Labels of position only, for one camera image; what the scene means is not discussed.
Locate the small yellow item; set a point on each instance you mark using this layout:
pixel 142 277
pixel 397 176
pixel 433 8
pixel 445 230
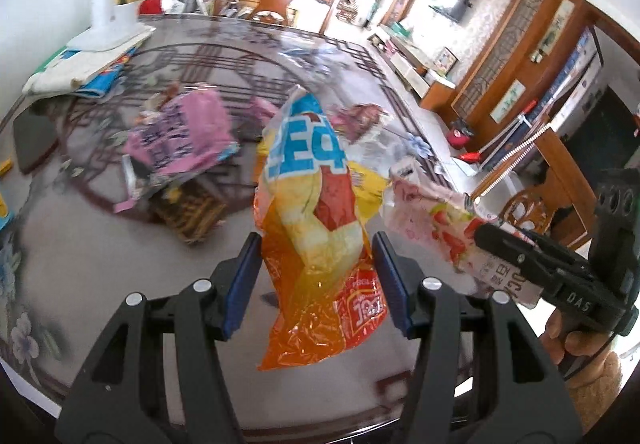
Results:
pixel 5 166

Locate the hanging scroll painting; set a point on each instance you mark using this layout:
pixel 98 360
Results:
pixel 555 31

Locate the person's right forearm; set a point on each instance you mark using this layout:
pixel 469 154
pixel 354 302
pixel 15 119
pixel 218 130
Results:
pixel 600 399

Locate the white strawberry print wrapper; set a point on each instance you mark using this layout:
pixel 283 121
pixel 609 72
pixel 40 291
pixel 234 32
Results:
pixel 435 219

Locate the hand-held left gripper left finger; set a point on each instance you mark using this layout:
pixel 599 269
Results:
pixel 242 284

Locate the red dustpan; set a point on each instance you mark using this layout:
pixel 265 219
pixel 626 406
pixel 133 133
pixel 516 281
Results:
pixel 470 157

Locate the pink snack wrapper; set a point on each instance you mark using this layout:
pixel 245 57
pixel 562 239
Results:
pixel 262 107

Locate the clear plastic bag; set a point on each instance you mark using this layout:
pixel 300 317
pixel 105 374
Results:
pixel 310 56

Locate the small pink wrapper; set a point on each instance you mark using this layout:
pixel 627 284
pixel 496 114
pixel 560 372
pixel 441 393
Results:
pixel 362 116

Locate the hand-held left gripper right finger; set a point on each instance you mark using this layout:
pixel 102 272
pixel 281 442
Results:
pixel 392 284

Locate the wooden chair with carved back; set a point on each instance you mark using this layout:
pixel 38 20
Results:
pixel 530 209

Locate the wall television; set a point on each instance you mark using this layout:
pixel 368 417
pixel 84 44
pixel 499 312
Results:
pixel 450 1

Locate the pink bag with purple print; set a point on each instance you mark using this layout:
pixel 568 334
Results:
pixel 180 133

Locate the red cloth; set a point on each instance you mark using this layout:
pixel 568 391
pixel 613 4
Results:
pixel 151 6

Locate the yellow and white packet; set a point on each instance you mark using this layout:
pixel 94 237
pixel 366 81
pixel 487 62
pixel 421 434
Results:
pixel 367 189

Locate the dark grey pad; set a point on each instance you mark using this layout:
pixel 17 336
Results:
pixel 35 143

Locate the person's right hand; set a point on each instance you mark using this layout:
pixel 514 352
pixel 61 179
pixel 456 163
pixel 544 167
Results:
pixel 580 349

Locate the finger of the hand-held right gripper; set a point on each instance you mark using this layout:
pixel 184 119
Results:
pixel 550 284
pixel 555 256

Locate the red bucket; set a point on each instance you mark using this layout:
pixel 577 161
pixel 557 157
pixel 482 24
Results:
pixel 460 136

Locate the stack of papers and books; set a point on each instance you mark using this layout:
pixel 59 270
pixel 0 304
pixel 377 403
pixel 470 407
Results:
pixel 70 71

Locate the white ribbed pole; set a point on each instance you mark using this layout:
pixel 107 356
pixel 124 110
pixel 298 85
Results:
pixel 515 156

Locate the framed bamboo painting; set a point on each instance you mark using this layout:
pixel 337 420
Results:
pixel 507 98

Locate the small framed picture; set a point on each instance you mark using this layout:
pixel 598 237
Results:
pixel 445 60

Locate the brown patterned wrapper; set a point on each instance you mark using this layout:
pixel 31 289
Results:
pixel 192 216

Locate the orange yellow chip bag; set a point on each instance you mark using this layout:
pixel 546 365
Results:
pixel 300 204

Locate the wooden television cabinet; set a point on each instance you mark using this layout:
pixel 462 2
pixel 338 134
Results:
pixel 415 68

